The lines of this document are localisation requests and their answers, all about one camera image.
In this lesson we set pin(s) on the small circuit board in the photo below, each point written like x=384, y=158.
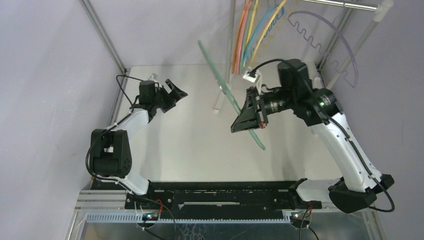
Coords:
x=150, y=217
x=296, y=217

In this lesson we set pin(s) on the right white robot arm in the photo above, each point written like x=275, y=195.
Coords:
x=360, y=182

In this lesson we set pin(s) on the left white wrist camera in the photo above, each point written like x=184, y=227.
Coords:
x=153, y=77

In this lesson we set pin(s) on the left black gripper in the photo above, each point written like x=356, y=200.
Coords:
x=176, y=94

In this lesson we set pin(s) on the left small circuit board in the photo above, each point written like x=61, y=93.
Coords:
x=150, y=217

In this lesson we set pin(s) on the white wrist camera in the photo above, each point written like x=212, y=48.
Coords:
x=256, y=79
x=153, y=77

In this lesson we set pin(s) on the purple plastic hanger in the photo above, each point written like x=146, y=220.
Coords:
x=318, y=46

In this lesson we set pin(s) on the light green plastic hanger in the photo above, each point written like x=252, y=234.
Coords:
x=246, y=30

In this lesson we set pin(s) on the aluminium frame profile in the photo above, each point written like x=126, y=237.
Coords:
x=78, y=220
x=341, y=22

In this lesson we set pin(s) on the white slotted cable duct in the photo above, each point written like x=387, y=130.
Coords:
x=132, y=217

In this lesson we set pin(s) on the left aluminium frame profile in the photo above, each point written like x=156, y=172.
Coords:
x=78, y=220

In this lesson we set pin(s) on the right small circuit board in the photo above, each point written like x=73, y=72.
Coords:
x=296, y=217

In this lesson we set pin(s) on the right aluminium frame profile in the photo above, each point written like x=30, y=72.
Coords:
x=341, y=22

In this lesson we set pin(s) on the orange plastic hanger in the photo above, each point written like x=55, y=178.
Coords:
x=233, y=62

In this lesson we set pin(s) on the dark green plastic hanger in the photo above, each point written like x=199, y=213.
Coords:
x=224, y=88

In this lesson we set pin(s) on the white clothes rack left post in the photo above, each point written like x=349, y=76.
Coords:
x=229, y=47

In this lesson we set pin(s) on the chrome clothes rack bar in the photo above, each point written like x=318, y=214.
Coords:
x=347, y=4

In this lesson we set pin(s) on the teal plastic hanger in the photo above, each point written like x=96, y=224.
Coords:
x=248, y=49

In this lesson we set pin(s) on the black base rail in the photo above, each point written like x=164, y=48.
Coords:
x=216, y=199

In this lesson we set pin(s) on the pale yellow plastic hanger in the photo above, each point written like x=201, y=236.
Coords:
x=269, y=29

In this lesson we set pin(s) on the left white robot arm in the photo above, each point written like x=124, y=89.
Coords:
x=109, y=157

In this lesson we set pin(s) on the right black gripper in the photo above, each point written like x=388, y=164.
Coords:
x=258, y=110

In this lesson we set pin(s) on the pink plastic hanger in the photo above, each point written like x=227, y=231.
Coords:
x=239, y=46

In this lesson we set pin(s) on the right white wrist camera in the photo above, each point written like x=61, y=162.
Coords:
x=256, y=79

